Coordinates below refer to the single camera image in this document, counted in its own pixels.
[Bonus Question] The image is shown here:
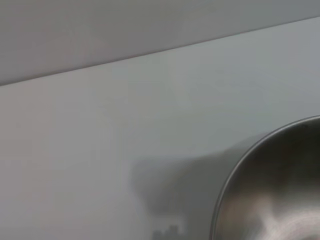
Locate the stainless steel mixing bowl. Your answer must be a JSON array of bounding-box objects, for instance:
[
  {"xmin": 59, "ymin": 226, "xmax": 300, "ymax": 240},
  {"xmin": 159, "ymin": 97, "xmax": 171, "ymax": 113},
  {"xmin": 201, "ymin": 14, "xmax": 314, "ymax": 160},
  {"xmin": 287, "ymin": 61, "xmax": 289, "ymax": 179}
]
[{"xmin": 209, "ymin": 115, "xmax": 320, "ymax": 240}]

